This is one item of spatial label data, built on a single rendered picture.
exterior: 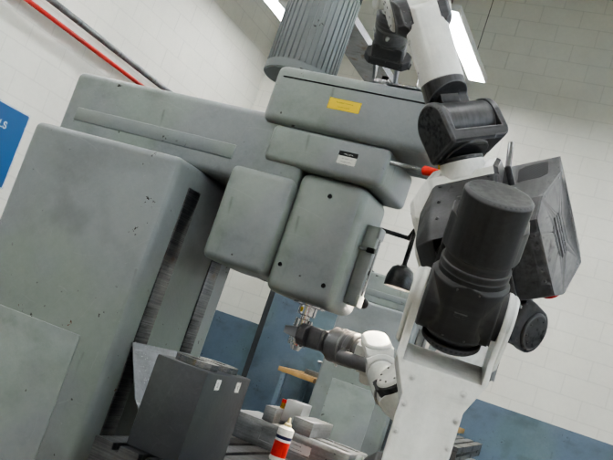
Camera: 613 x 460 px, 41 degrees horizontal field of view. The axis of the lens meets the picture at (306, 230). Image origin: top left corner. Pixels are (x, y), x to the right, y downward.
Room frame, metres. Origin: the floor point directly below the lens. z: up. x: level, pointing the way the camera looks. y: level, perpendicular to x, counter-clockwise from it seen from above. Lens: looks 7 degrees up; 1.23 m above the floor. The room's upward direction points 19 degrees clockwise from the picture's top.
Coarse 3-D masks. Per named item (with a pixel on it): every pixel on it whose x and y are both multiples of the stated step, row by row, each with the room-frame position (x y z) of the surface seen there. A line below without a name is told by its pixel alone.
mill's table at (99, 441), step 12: (96, 444) 1.65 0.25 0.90; (108, 444) 1.64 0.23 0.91; (120, 444) 1.66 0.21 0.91; (240, 444) 2.17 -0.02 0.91; (252, 444) 2.24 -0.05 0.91; (96, 456) 1.64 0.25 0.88; (108, 456) 1.63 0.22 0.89; (120, 456) 1.62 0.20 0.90; (132, 456) 1.61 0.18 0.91; (144, 456) 1.63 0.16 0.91; (228, 456) 1.91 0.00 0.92; (240, 456) 1.96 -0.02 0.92; (252, 456) 2.02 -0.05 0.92; (264, 456) 2.08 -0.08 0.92
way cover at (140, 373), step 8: (136, 344) 2.13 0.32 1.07; (144, 344) 2.17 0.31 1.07; (136, 352) 2.13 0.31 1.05; (144, 352) 2.16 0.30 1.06; (152, 352) 2.20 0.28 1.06; (160, 352) 2.24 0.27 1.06; (168, 352) 2.28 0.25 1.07; (176, 352) 2.32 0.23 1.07; (136, 360) 2.12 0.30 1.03; (144, 360) 2.16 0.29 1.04; (152, 360) 2.20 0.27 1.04; (136, 368) 2.11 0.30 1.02; (144, 368) 2.15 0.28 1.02; (152, 368) 2.19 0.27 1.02; (136, 376) 2.11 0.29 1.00; (144, 376) 2.15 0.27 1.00; (136, 384) 2.10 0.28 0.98; (144, 384) 2.14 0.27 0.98; (136, 392) 2.10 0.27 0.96; (136, 400) 2.09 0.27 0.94
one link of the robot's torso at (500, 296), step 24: (432, 288) 1.31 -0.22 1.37; (456, 288) 1.28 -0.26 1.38; (480, 288) 1.28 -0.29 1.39; (504, 288) 1.30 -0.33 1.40; (432, 312) 1.32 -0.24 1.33; (456, 312) 1.30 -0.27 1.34; (480, 312) 1.29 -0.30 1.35; (504, 312) 1.31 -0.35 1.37; (456, 336) 1.32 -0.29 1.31; (480, 336) 1.32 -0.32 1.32
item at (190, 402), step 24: (168, 360) 1.65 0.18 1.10; (192, 360) 1.65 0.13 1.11; (168, 384) 1.64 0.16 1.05; (192, 384) 1.62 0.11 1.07; (216, 384) 1.66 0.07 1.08; (240, 384) 1.77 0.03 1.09; (144, 408) 1.65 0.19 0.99; (168, 408) 1.64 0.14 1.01; (192, 408) 1.62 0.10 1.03; (216, 408) 1.70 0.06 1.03; (240, 408) 1.81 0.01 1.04; (144, 432) 1.65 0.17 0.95; (168, 432) 1.63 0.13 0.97; (192, 432) 1.64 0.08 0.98; (216, 432) 1.74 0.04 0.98; (168, 456) 1.62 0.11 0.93; (192, 456) 1.67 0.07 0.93; (216, 456) 1.78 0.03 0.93
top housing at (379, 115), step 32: (288, 96) 2.07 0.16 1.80; (320, 96) 2.04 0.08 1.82; (352, 96) 2.00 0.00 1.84; (384, 96) 1.97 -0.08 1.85; (416, 96) 1.93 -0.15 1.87; (320, 128) 2.03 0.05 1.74; (352, 128) 1.99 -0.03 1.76; (384, 128) 1.96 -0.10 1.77; (416, 128) 1.92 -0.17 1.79; (416, 160) 1.98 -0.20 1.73
